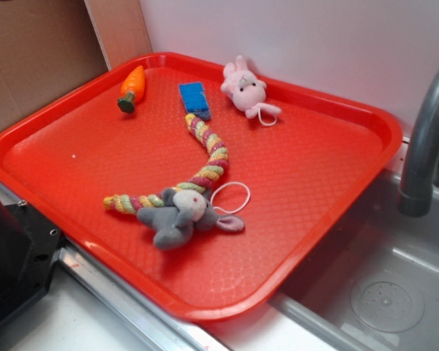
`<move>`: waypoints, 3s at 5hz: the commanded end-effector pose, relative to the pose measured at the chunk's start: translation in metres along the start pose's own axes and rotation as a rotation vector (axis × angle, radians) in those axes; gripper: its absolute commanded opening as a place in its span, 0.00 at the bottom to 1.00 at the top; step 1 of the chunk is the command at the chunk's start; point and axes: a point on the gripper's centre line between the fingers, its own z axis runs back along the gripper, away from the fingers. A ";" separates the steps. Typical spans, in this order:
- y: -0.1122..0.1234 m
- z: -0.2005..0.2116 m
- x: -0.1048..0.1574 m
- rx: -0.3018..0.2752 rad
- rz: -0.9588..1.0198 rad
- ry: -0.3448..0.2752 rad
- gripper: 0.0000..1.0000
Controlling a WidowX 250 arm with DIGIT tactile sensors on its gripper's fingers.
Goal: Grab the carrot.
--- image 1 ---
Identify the multicolour braided rope toy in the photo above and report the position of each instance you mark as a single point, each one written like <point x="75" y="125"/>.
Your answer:
<point x="202" y="181"/>

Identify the brown cardboard panel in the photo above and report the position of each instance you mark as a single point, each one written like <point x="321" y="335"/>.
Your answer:
<point x="49" y="48"/>

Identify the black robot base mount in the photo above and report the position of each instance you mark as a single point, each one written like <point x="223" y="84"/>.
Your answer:
<point x="29" y="249"/>

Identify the grey toy sink basin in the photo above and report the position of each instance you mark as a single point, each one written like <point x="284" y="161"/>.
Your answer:
<point x="372" y="282"/>

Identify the orange toy carrot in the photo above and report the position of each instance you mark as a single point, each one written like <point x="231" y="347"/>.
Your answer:
<point x="132" y="90"/>

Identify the grey sink faucet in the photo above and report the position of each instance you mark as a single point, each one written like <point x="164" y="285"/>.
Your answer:
<point x="420" y="173"/>

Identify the grey plush bunny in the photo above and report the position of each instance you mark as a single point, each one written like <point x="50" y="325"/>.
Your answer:
<point x="186" y="212"/>

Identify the blue sponge block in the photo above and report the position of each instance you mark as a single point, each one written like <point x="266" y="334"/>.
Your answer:
<point x="194" y="99"/>

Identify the red plastic tray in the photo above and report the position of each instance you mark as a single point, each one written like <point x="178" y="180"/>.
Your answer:
<point x="303" y="173"/>

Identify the pink plush bunny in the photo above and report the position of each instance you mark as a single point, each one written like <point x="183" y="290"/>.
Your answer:
<point x="248" y="93"/>

